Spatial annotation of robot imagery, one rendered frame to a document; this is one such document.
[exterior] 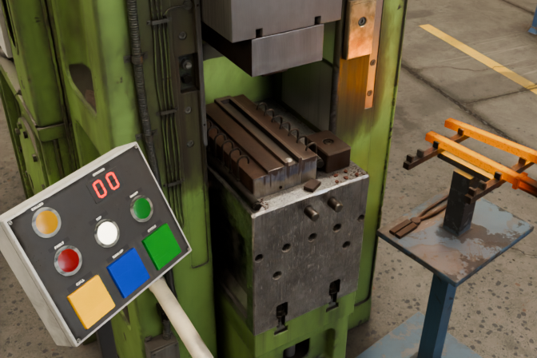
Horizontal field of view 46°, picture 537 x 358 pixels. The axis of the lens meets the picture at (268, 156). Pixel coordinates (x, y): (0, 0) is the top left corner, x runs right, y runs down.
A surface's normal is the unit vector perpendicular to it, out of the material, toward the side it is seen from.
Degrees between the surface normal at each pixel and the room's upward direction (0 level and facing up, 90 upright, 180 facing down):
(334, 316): 90
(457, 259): 0
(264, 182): 90
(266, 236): 90
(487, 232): 0
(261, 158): 0
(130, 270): 60
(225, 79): 90
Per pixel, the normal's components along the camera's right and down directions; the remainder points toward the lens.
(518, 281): 0.00, -0.84
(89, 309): 0.72, -0.15
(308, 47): 0.51, 0.47
